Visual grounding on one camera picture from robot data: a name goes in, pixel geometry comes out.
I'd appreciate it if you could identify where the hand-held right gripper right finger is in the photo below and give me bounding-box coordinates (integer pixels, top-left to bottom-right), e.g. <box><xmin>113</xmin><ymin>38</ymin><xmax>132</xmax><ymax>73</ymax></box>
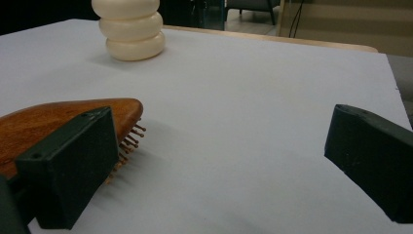
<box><xmin>323</xmin><ymin>103</ymin><xmax>413</xmax><ymax>224</ymax></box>

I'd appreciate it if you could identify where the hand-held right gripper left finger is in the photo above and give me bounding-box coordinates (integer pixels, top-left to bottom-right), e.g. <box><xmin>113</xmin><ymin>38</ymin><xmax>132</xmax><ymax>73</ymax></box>
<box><xmin>15</xmin><ymin>106</ymin><xmax>120</xmax><ymax>230</ymax></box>

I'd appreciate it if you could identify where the cream ribbed round holder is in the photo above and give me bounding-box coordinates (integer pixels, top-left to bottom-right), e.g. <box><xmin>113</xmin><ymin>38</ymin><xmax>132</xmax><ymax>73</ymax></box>
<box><xmin>91</xmin><ymin>0</ymin><xmax>167</xmax><ymax>62</ymax></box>

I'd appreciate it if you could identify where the light wooden platform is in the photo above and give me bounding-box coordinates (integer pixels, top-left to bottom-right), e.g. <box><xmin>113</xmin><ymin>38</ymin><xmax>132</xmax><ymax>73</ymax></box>
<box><xmin>277</xmin><ymin>0</ymin><xmax>413</xmax><ymax>58</ymax></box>

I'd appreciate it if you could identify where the white table sheet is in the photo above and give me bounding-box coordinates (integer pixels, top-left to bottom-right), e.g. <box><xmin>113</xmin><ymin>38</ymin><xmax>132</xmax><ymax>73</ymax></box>
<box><xmin>0</xmin><ymin>19</ymin><xmax>413</xmax><ymax>234</ymax></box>

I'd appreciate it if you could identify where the grey armchair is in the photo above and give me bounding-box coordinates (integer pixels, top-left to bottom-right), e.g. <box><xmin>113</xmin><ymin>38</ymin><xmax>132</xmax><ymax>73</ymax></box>
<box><xmin>225</xmin><ymin>0</ymin><xmax>281</xmax><ymax>26</ymax></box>

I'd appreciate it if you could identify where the black cabinet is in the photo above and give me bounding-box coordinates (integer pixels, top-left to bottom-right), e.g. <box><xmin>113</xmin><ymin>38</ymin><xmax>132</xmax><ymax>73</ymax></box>
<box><xmin>160</xmin><ymin>0</ymin><xmax>227</xmax><ymax>31</ymax></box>

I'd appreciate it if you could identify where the black hanging cable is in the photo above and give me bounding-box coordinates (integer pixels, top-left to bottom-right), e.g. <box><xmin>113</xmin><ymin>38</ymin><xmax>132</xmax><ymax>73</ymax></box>
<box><xmin>287</xmin><ymin>0</ymin><xmax>306</xmax><ymax>39</ymax></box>

